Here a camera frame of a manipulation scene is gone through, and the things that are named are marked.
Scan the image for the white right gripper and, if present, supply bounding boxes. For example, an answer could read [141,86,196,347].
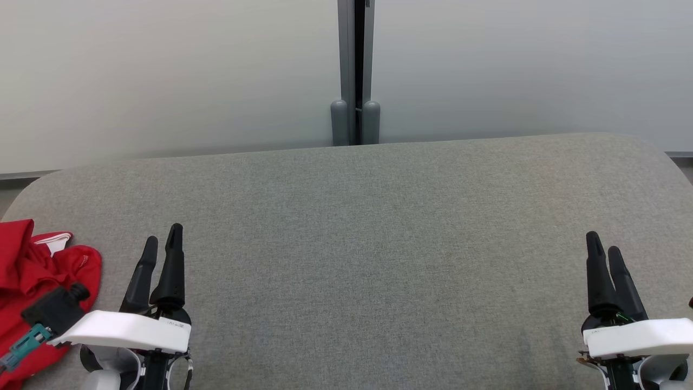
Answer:
[582,231,693,359]

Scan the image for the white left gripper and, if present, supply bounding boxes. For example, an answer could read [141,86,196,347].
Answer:
[48,223,192,355]

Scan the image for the grey metal partition post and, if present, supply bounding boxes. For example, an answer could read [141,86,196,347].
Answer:
[330,0,381,147]

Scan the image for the teal connector black cable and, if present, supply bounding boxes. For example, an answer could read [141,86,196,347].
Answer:
[0,323,53,374]

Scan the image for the red and white shirt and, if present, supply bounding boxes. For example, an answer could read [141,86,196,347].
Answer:
[0,219,102,390]

